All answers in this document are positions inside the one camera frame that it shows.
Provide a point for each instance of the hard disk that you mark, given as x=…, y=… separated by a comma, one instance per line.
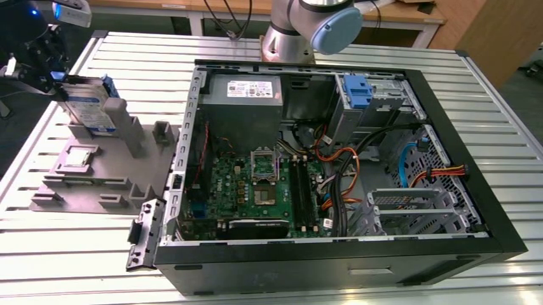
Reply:
x=91, y=111

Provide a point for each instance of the metal disk bay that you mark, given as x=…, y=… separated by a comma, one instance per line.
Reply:
x=415, y=212

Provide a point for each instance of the silver CPU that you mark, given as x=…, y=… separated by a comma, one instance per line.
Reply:
x=77, y=158

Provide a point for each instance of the green RAM stick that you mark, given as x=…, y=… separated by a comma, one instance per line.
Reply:
x=84, y=182

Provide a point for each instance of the grey parts rack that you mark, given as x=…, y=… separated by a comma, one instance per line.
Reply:
x=119, y=178

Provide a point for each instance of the grey power supply unit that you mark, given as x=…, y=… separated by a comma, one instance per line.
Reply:
x=246, y=120

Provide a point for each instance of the green motherboard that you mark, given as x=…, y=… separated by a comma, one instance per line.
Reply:
x=228, y=193

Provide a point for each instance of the CPU socket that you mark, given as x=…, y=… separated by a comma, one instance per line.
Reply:
x=268, y=197

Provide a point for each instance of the black graphics card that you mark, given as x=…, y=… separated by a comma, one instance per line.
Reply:
x=259, y=224

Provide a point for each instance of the blue plastic drive latch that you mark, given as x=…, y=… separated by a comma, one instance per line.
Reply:
x=358, y=92

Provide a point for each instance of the black RAM slot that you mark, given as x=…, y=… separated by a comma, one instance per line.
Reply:
x=310, y=193
x=296, y=193

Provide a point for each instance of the metal optical drive bay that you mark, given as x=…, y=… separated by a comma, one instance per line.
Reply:
x=346, y=127

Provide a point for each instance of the black PC case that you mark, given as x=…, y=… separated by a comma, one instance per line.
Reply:
x=296, y=270

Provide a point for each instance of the brown wooden cabinet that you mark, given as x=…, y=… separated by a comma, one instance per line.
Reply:
x=500, y=31

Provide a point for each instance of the office chair base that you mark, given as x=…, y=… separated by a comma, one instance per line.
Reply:
x=536, y=68

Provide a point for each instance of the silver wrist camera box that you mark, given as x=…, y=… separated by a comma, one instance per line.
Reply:
x=73, y=14

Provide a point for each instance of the wooden desk white frame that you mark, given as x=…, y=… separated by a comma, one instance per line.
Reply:
x=127, y=9

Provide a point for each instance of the metal expansion slot bracket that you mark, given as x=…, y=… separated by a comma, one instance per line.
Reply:
x=148, y=228

